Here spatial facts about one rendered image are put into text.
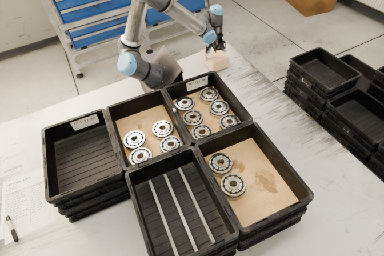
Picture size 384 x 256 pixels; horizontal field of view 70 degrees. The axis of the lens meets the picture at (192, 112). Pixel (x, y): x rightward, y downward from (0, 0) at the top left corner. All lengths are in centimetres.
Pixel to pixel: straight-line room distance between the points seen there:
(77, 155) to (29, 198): 31
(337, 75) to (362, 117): 35
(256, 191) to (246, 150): 20
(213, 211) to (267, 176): 27
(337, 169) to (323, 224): 29
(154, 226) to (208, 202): 23
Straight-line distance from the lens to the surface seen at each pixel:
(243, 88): 173
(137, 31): 155
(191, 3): 332
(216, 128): 134
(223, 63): 181
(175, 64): 155
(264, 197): 116
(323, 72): 229
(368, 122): 219
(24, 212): 153
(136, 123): 142
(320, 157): 148
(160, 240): 111
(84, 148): 141
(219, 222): 111
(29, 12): 387
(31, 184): 159
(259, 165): 123
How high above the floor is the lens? 187
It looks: 47 degrees down
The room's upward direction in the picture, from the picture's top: 6 degrees counter-clockwise
